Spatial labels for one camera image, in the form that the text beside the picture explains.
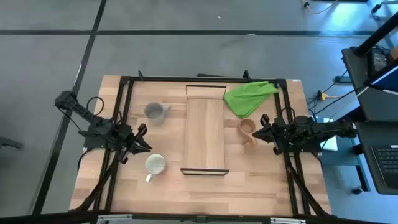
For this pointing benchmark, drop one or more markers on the white box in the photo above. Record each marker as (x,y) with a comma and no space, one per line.
(331,144)

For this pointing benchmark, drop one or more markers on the black laptop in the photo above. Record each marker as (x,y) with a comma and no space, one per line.
(388,161)

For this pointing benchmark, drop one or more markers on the black aluminium rig frame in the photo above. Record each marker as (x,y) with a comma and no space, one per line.
(155,78)

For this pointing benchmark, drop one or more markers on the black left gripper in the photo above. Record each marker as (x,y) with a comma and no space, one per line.
(126,140)

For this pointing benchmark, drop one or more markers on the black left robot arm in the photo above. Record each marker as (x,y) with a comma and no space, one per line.
(93,123)

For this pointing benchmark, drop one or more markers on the black desk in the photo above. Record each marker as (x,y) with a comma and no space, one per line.
(373,105)

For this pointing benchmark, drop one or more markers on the black power adapter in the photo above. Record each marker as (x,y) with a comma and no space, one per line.
(377,62)

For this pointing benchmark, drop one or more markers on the black caster wheel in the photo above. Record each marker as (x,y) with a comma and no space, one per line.
(375,8)
(357,190)

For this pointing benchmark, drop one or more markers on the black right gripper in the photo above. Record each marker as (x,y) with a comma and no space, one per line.
(280,135)

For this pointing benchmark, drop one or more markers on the green cloth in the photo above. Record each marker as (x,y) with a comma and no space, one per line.
(248,98)

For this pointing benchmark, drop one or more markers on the yellow power plug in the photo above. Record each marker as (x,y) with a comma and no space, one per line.
(322,95)

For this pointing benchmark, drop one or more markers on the beige patterned mug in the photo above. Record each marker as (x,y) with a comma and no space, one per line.
(154,111)

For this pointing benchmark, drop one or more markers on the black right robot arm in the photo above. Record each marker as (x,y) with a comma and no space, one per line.
(329,127)

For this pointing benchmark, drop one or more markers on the black metal shelf frame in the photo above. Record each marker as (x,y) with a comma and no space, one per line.
(203,133)

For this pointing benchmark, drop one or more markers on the grey chair base leg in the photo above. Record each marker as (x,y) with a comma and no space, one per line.
(9,143)

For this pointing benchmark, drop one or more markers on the blue panel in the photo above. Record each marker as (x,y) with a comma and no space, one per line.
(388,82)

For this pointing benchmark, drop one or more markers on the black crossbar with silver brackets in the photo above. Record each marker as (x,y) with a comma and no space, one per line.
(199,219)

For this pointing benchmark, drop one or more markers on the black diagonal pole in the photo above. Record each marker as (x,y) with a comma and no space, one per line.
(376,35)

